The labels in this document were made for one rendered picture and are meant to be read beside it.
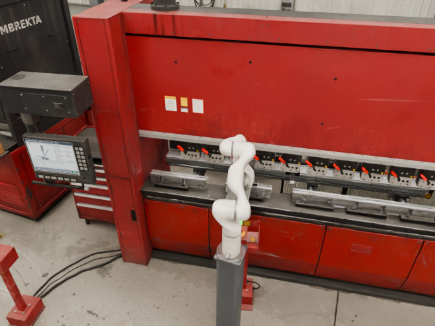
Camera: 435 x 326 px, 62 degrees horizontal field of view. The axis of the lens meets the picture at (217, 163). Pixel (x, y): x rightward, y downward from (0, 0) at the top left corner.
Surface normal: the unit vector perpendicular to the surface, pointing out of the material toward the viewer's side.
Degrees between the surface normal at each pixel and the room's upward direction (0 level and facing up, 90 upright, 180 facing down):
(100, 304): 0
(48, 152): 90
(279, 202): 0
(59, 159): 90
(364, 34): 90
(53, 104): 90
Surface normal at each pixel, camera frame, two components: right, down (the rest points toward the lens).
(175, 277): 0.00, -0.82
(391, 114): -0.21, 0.55
